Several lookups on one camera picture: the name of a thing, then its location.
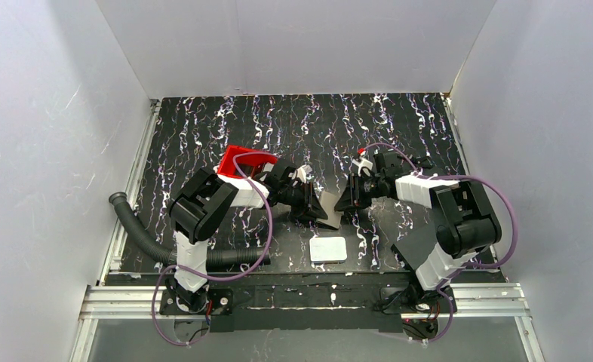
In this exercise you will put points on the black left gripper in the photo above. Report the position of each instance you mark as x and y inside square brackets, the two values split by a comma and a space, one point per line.
[302, 198]

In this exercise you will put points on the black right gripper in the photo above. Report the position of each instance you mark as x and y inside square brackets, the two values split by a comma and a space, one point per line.
[355, 192]

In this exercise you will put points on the silver metal tin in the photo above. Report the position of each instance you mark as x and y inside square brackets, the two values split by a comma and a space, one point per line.
[328, 249]

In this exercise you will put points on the red plastic bin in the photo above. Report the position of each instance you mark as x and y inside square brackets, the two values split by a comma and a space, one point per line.
[251, 162]

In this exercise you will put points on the grey leather card holder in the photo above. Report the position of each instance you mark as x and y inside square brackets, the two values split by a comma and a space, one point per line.
[328, 202]

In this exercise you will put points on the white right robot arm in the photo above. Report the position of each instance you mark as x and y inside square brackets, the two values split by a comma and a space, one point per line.
[463, 222]

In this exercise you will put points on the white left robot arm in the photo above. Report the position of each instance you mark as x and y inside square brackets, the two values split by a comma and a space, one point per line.
[208, 196]

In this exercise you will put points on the black flat plate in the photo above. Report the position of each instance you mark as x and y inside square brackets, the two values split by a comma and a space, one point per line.
[414, 248]

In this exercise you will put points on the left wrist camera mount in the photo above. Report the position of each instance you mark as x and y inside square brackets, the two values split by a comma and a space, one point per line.
[302, 172]

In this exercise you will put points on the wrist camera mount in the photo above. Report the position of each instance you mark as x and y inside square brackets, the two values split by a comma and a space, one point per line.
[361, 165]
[302, 172]

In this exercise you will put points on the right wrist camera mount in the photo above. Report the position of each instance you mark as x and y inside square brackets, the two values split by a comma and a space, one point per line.
[361, 165]

